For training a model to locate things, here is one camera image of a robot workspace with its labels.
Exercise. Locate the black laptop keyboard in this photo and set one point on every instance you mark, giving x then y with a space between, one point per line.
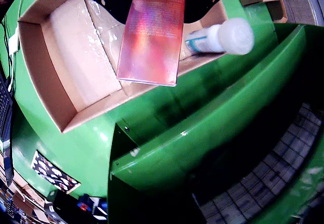
5 107

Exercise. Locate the white bottle teal label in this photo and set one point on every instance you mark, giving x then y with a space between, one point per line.
222 38

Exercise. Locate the blue white small box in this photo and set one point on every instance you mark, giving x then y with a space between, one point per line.
92 207

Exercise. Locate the brown cardboard box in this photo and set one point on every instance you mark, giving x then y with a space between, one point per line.
273 6

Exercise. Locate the shallow cardboard tray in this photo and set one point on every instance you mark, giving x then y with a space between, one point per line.
76 64

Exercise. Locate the green metal shelf unit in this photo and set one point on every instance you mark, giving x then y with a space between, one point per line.
202 133

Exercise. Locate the red product box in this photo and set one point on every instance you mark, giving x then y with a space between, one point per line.
152 44

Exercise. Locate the black white photo card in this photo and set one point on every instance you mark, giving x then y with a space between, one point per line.
54 172

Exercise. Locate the white power adapter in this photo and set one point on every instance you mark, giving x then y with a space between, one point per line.
14 43

